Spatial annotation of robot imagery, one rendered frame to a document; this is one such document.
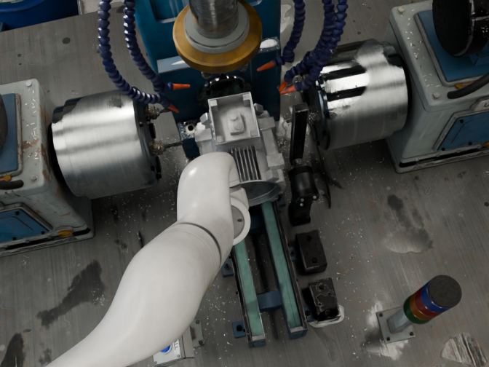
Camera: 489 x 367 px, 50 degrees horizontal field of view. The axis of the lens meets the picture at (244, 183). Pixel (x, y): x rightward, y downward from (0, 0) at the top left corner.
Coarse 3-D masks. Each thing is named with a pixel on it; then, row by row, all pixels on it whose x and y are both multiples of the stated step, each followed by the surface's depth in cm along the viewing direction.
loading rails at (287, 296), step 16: (272, 208) 134; (256, 224) 140; (272, 224) 133; (272, 240) 131; (240, 256) 130; (272, 256) 131; (288, 256) 128; (224, 272) 138; (240, 272) 128; (288, 272) 128; (240, 288) 126; (288, 288) 126; (240, 304) 124; (256, 304) 125; (272, 304) 132; (288, 304) 125; (240, 320) 133; (256, 320) 124; (288, 320) 123; (304, 320) 122; (240, 336) 132; (256, 336) 121
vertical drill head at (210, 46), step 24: (192, 0) 94; (216, 0) 92; (240, 0) 108; (192, 24) 103; (216, 24) 98; (240, 24) 103; (192, 48) 104; (216, 48) 101; (240, 48) 103; (216, 72) 104
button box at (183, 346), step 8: (184, 336) 109; (176, 344) 107; (184, 344) 108; (192, 344) 111; (160, 352) 108; (168, 352) 107; (176, 352) 106; (184, 352) 107; (192, 352) 110; (160, 360) 108; (168, 360) 107; (176, 360) 107; (184, 360) 110
